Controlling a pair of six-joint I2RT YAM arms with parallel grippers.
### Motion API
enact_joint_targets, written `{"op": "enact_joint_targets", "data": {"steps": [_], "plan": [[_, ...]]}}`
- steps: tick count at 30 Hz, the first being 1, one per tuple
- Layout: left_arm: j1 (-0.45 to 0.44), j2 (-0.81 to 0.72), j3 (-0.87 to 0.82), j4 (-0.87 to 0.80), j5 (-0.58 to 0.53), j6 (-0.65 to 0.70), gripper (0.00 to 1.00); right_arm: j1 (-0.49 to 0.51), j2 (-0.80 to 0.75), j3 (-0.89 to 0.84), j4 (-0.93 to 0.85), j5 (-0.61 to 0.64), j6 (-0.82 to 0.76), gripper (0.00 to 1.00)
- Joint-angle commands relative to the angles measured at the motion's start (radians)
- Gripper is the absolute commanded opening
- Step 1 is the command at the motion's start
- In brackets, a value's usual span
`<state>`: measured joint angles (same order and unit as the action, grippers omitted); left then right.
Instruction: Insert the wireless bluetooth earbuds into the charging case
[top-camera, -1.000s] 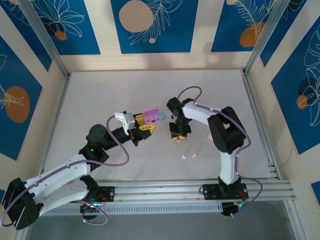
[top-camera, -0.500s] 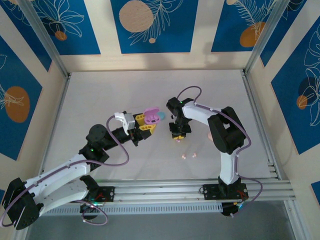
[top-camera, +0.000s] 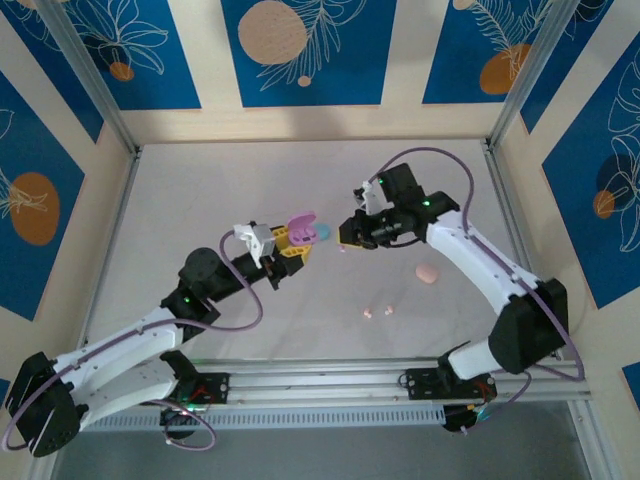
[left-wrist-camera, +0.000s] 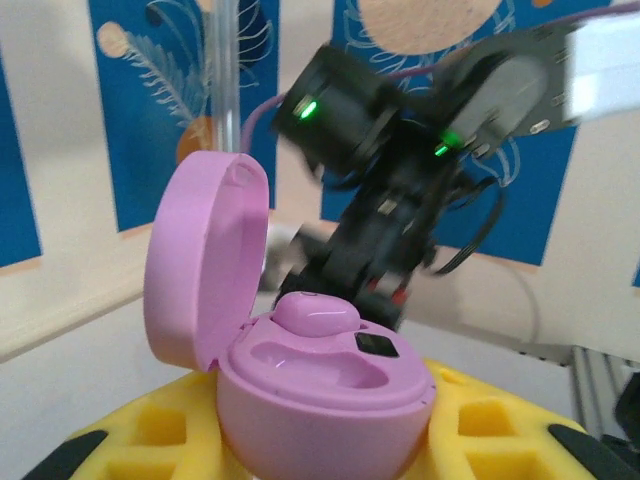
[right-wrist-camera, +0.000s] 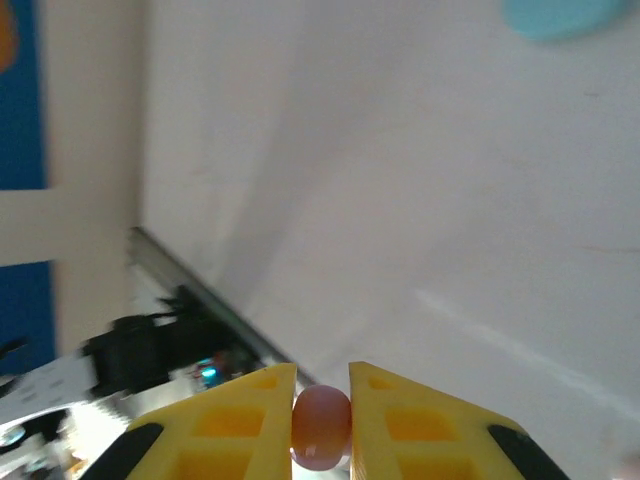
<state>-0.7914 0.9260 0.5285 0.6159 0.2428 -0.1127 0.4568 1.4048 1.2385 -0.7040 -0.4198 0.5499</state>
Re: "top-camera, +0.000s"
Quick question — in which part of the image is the aluminium table side rail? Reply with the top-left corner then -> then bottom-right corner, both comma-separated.
72,147 -> 144,371
480,139 -> 564,361

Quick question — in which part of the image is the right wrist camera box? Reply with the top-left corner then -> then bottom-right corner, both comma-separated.
352,179 -> 382,217

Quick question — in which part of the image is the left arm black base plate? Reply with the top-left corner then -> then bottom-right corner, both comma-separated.
144,372 -> 231,407

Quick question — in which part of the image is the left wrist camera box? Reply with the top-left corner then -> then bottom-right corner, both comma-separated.
232,219 -> 279,271

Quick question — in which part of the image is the grey slotted cable duct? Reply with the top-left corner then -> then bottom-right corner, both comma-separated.
63,404 -> 446,432

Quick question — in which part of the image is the purple earbud charging case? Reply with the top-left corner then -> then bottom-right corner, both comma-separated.
288,210 -> 321,246

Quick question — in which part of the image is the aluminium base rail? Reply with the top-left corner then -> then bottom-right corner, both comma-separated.
42,355 -> 591,412

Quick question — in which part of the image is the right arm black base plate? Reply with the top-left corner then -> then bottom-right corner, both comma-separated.
398,368 -> 499,401

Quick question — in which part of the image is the aluminium frame post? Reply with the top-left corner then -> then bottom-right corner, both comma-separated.
37,0 -> 141,156
487,0 -> 614,151

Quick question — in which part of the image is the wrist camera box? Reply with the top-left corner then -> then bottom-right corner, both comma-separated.
352,179 -> 382,217
232,219 -> 279,271

